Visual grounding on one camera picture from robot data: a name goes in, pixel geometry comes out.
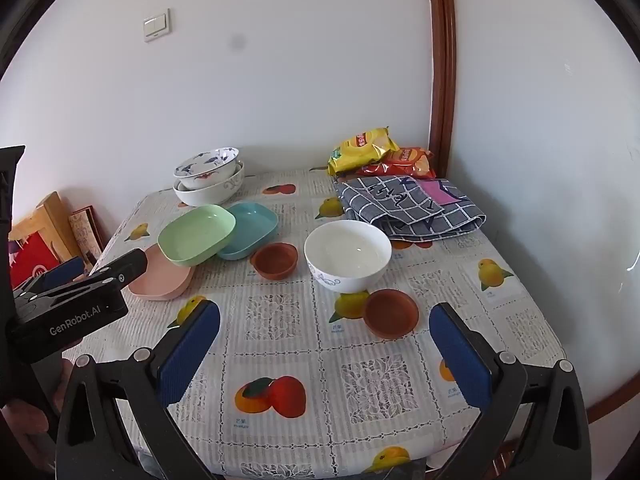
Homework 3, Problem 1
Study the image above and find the red box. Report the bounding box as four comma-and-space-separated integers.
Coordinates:
10, 232, 62, 291

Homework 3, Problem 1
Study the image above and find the fruit print tablecloth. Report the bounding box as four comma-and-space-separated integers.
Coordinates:
75, 166, 568, 477

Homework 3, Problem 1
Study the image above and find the blue patterned porcelain bowl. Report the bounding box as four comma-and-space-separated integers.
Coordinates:
173, 147, 241, 191

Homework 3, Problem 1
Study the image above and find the white wall light switch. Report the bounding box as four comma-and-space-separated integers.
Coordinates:
143, 8, 171, 43

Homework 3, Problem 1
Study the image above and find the brown wooden door frame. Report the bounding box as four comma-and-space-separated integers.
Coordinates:
424, 0, 456, 181

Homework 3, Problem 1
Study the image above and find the white porcelain bowl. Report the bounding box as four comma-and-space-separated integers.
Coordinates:
304, 219, 392, 294

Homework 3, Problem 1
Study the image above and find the pink plastic plate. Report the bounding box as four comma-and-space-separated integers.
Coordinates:
127, 245, 196, 302

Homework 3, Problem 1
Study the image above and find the grey checked cloth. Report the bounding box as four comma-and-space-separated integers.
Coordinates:
334, 175, 487, 242

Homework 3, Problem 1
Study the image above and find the large white grey-patterned bowl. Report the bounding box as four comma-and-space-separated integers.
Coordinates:
172, 162, 246, 207

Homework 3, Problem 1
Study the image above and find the green plastic plate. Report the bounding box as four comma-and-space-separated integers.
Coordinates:
157, 204, 237, 267

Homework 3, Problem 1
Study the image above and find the teal plastic plate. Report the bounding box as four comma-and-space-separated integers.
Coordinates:
216, 202, 279, 261

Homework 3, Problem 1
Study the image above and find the brown saucer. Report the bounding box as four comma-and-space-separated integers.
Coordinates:
363, 288, 420, 338

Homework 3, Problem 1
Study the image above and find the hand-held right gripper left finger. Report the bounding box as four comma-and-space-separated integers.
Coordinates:
55, 299, 221, 480

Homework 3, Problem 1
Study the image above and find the brown patterned book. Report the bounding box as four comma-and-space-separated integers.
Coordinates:
67, 205, 104, 273

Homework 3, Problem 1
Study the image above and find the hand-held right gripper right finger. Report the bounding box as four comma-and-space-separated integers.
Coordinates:
428, 302, 593, 480

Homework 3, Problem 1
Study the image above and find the person's left hand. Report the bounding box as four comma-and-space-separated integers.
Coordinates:
0, 357, 77, 467

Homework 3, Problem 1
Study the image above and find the small brown bowl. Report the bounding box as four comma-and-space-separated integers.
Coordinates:
250, 242, 299, 279

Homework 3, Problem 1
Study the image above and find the yellow snack bag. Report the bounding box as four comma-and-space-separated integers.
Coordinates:
327, 126, 399, 177

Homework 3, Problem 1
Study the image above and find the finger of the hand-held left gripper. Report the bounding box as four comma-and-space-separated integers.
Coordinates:
14, 257, 89, 297
87, 249, 149, 293

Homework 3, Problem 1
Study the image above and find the red snack bag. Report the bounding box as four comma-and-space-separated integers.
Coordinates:
361, 146, 437, 181

